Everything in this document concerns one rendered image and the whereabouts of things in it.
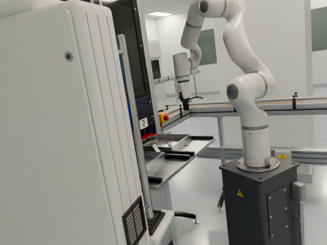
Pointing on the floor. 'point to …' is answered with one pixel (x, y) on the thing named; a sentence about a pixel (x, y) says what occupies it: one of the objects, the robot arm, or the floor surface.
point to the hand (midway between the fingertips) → (186, 106)
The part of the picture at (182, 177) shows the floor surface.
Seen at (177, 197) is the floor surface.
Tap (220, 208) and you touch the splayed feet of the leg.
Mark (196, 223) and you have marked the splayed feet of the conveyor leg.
